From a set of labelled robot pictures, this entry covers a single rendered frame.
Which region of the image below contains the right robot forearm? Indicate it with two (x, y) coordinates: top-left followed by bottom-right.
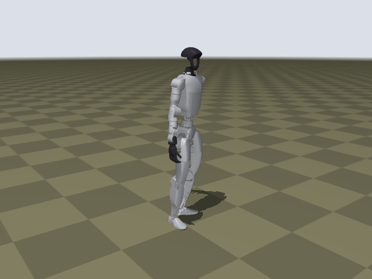
(167, 107), (178, 142)

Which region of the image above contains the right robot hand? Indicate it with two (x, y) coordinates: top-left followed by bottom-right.
(169, 136), (181, 163)

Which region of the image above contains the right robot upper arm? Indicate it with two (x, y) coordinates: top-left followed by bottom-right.
(170, 77), (186, 116)

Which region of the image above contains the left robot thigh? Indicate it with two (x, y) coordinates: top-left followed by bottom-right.
(186, 130), (203, 180)

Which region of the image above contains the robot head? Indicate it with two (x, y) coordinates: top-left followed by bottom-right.
(181, 47), (202, 76)

